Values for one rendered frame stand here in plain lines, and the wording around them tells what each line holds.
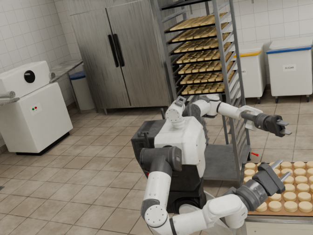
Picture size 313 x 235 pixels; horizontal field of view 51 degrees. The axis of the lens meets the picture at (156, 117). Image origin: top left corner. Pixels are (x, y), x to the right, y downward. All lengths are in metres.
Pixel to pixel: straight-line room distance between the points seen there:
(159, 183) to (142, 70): 3.86
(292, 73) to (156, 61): 1.87
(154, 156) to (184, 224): 0.31
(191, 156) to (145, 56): 3.59
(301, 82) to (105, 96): 2.99
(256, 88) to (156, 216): 3.85
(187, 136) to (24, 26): 5.04
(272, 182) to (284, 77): 3.58
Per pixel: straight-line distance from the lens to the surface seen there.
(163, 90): 4.96
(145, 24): 4.80
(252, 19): 5.28
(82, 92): 6.28
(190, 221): 1.16
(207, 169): 3.22
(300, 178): 1.63
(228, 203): 1.14
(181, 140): 1.41
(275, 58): 4.67
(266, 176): 1.22
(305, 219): 1.52
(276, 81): 4.77
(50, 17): 6.67
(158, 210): 1.16
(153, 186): 1.24
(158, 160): 1.30
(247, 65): 4.75
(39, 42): 6.35
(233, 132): 2.82
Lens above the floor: 1.84
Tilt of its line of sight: 21 degrees down
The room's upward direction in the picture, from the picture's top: 13 degrees counter-clockwise
